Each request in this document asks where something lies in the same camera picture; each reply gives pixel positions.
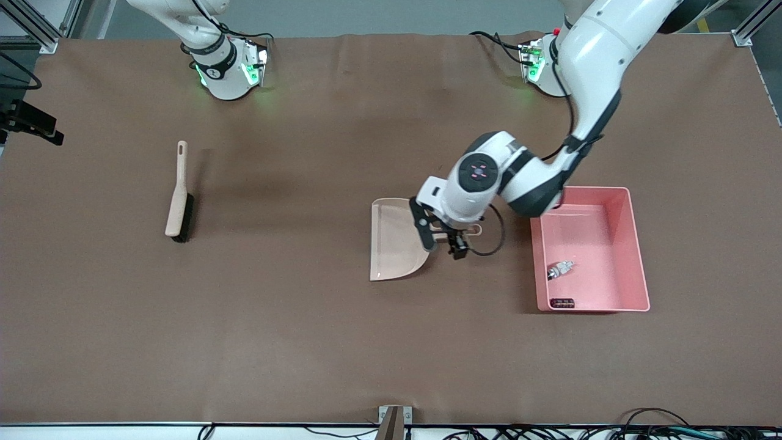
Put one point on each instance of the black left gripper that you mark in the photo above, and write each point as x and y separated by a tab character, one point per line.
455	236

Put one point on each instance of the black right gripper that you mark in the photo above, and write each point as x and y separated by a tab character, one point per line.
34	118

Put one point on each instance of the beige plastic dustpan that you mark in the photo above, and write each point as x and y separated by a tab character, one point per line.
391	244

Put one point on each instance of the white orange electronic connector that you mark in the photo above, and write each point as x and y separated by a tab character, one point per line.
559	269

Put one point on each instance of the black electronic component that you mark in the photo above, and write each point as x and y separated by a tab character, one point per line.
562	302

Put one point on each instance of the beige brush with black bristles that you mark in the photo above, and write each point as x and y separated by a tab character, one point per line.
177	208

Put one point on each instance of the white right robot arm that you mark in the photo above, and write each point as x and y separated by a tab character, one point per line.
220	67

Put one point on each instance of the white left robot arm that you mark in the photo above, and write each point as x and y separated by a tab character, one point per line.
592	55

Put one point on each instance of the pink plastic bin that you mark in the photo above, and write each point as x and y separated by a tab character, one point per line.
599	244

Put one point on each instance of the brown table cover mat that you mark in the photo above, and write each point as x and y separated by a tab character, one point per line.
305	336

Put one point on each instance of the aluminium frame post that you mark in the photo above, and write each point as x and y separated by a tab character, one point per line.
43	36
742	38

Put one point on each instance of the grey table edge bracket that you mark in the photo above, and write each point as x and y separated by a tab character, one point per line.
394	421

